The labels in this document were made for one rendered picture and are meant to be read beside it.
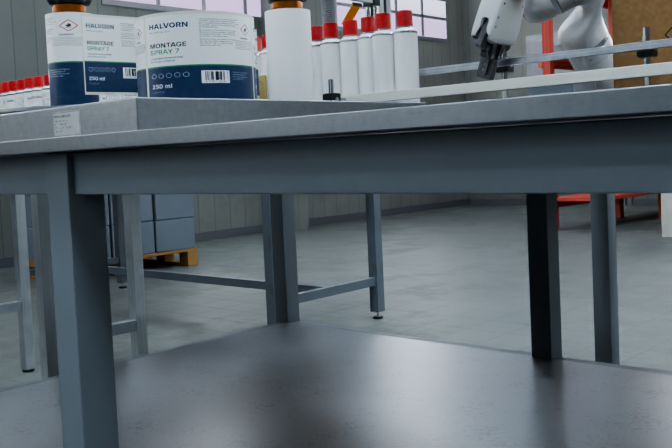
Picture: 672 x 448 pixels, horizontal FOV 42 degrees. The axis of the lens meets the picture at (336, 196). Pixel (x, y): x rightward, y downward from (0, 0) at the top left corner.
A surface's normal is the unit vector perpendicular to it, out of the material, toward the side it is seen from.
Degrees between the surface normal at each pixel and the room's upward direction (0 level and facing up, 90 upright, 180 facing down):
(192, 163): 90
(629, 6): 90
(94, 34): 90
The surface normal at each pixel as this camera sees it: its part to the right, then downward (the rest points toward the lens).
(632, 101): -0.67, 0.07
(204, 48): 0.26, 0.04
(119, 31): 0.66, 0.00
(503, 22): 0.65, 0.37
